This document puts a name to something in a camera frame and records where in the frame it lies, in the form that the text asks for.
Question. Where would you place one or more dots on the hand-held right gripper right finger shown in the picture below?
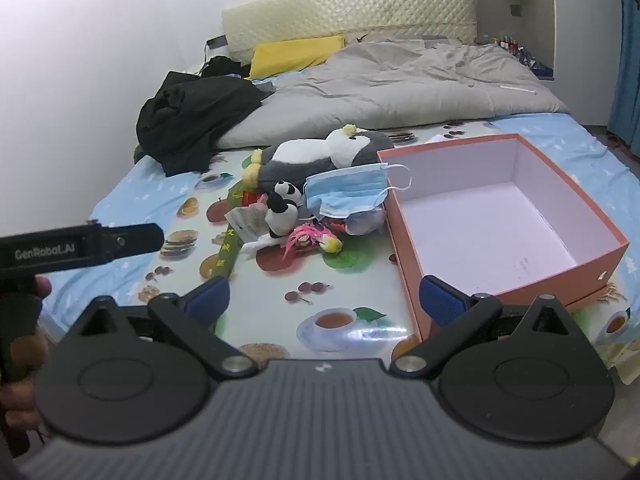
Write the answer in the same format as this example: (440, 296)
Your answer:
(440, 301)

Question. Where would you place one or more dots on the pink feathered bird toy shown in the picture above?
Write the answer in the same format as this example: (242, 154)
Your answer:
(305, 236)

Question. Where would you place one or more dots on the small panda plush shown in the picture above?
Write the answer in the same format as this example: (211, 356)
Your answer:
(280, 210)

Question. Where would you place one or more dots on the cream quilted headboard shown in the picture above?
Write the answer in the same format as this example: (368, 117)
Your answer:
(350, 10)

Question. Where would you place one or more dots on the black clothing pile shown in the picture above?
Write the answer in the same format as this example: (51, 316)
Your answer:
(190, 120)

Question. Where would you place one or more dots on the blue curtain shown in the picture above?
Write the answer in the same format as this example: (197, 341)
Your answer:
(627, 85)

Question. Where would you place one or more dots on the black cloth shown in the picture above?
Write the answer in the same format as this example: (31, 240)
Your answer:
(225, 66)

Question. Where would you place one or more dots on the row of small bottles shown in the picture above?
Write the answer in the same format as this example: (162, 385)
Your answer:
(510, 47)

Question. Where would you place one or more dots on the blue face mask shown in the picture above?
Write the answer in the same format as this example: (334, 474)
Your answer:
(345, 187)

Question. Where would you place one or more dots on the yellow pillow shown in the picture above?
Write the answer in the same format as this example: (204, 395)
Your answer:
(290, 55)

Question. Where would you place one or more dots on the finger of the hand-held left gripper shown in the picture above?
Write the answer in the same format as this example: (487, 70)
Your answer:
(140, 240)

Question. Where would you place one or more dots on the fruit printed tablecloth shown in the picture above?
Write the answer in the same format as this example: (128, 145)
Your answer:
(280, 320)

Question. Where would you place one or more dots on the green plush massage stick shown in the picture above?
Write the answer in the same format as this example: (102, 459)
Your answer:
(226, 255)

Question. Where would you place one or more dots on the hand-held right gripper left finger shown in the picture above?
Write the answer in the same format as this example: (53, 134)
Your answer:
(212, 296)

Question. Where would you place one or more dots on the grey white penguin plush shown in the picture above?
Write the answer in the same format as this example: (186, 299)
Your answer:
(300, 152)

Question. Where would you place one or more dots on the person's left hand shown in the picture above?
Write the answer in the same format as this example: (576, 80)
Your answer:
(43, 287)

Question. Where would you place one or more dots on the grey duvet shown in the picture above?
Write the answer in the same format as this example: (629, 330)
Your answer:
(400, 90)

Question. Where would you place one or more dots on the white tissue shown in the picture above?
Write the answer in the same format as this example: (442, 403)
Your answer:
(260, 245)

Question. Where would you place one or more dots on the clear plastic packet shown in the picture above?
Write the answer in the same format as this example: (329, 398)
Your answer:
(245, 222)

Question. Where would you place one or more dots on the red foil wrapper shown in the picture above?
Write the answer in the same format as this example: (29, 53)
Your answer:
(252, 199)

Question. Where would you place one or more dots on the pink cardboard box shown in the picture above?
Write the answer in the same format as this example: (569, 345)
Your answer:
(500, 220)

